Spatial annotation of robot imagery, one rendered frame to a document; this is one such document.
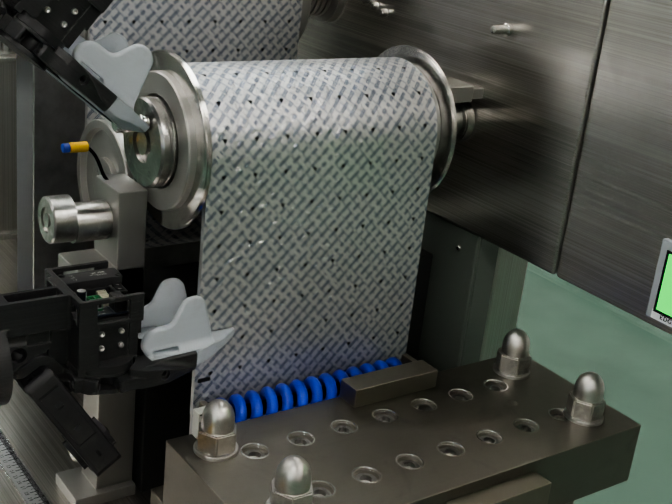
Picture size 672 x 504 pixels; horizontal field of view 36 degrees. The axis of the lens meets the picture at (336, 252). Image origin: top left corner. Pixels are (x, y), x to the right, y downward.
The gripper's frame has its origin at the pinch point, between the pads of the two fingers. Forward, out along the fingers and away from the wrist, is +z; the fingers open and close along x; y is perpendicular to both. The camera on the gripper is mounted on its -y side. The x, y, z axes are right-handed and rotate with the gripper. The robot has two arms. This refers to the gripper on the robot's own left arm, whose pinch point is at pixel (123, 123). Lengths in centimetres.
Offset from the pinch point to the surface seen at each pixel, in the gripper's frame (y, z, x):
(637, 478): 20, 222, 67
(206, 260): -4.6, 10.6, -5.4
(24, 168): -8.6, 13.3, 36.1
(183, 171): -0.2, 4.4, -4.1
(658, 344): 68, 280, 121
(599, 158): 23.0, 28.8, -17.1
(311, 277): -0.2, 20.8, -5.4
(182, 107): 3.7, 1.3, -3.3
